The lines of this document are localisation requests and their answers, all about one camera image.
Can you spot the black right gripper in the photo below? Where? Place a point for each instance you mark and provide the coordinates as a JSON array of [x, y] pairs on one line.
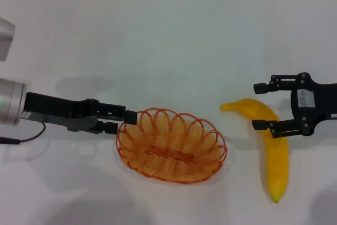
[[319, 101]]

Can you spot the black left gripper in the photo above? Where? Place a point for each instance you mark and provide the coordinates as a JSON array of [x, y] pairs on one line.
[[58, 111]]

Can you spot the orange woven plastic basket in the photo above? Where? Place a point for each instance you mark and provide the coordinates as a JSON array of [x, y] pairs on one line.
[[171, 154]]

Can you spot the yellow banana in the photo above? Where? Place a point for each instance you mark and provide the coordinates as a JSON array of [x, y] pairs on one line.
[[276, 172]]

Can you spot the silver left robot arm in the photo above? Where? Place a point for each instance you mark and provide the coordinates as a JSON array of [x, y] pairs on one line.
[[10, 101]]

